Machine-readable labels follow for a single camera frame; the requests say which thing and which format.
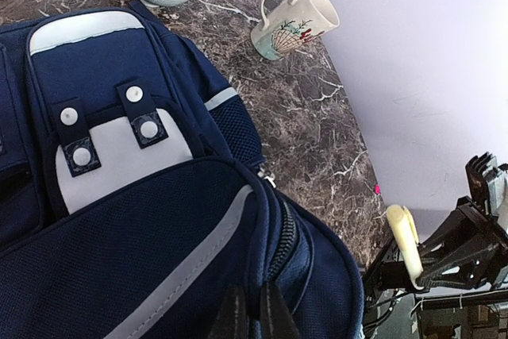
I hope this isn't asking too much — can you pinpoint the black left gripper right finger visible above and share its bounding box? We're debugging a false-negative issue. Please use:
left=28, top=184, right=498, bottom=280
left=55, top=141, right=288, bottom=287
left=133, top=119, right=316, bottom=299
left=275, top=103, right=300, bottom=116
left=260, top=283, right=301, bottom=339

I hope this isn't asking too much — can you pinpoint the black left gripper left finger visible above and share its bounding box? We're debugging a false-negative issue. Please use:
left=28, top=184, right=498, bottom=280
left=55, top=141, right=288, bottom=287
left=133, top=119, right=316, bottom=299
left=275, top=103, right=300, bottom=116
left=212, top=285, right=248, bottom=339

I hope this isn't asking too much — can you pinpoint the pale yellow highlighter marker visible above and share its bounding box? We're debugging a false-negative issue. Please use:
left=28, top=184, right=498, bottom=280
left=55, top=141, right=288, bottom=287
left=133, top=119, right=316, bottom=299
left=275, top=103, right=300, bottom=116
left=387, top=204, right=423, bottom=291

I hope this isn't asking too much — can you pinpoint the cream ceramic mug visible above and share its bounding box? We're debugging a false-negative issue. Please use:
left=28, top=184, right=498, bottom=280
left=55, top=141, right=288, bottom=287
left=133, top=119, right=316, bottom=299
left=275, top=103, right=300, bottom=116
left=250, top=0, right=340, bottom=61

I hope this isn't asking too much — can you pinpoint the navy blue student backpack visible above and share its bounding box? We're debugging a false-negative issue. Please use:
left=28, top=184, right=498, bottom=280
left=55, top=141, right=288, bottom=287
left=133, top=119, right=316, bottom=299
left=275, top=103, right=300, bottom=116
left=1, top=2, right=364, bottom=338

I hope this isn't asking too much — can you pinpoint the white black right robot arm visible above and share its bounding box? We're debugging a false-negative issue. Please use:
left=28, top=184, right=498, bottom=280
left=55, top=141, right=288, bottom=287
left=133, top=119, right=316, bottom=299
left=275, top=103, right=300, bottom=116
left=363, top=152, right=507, bottom=338

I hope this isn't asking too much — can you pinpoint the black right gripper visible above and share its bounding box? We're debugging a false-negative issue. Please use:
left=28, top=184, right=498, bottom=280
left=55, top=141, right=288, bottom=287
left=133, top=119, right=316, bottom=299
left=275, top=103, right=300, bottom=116
left=414, top=152, right=507, bottom=290

